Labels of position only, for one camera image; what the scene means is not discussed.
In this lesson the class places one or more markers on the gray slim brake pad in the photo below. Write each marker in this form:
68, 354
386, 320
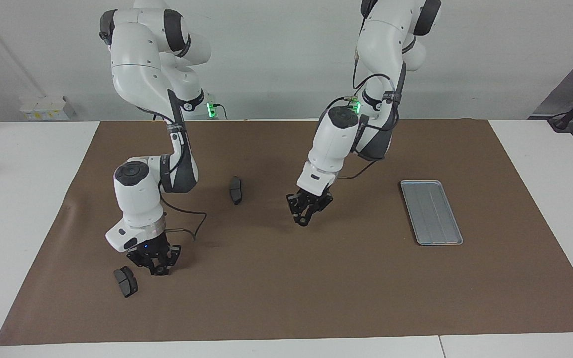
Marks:
236, 190

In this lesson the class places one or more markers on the white background box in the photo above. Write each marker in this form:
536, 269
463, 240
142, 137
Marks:
43, 107

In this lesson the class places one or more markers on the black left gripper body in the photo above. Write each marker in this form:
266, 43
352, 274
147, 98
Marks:
314, 200

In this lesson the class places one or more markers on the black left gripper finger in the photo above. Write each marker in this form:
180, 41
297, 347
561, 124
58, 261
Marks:
295, 206
317, 211

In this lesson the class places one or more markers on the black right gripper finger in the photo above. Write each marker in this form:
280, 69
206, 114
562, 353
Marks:
140, 258
173, 253

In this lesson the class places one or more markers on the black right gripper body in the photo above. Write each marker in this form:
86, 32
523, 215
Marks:
152, 247

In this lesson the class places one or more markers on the brown paper mat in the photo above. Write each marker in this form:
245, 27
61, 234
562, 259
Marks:
286, 298

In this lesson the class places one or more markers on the silver metal tray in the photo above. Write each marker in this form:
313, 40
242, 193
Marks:
433, 214

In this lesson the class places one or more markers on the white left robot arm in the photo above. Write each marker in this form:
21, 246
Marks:
334, 144

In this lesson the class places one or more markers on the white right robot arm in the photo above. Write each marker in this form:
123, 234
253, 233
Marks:
137, 204

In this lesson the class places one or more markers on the black grooved brake pad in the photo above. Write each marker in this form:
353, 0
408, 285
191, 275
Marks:
126, 282

